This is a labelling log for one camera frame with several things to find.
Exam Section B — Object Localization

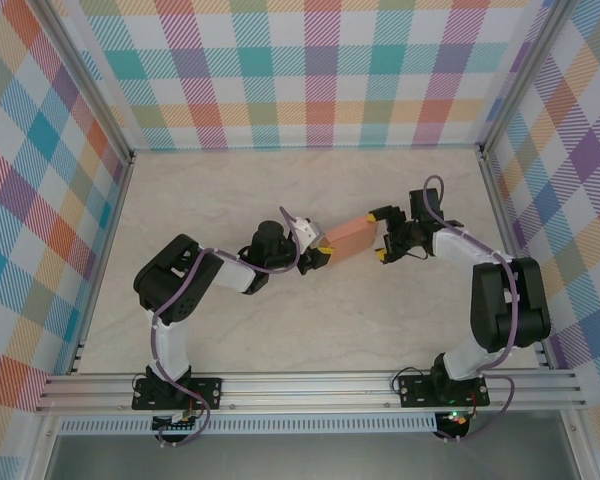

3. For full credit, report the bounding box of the long aluminium mounting rail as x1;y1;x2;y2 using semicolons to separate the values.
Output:
34;370;589;414

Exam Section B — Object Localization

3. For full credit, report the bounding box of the pink paper box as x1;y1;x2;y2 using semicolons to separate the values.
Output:
324;213;381;264

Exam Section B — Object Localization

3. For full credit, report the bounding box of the slotted grey cable duct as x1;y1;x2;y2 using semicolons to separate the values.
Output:
59;417;439;435

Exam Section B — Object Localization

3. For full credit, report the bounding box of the aluminium frame leg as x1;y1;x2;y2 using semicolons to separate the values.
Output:
559;409;599;480
24;413;64;480

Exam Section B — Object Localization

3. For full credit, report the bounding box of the aluminium frame post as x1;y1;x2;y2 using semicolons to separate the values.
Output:
39;0;135;166
479;0;571;154

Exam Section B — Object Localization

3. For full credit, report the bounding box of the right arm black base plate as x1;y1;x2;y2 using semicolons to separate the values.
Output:
397;374;491;409

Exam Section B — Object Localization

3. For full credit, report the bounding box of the aluminium table side rail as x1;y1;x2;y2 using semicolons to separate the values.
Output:
67;152;137;376
479;149;552;371

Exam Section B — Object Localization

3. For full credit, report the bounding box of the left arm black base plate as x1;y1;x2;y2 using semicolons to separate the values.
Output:
131;375;225;412

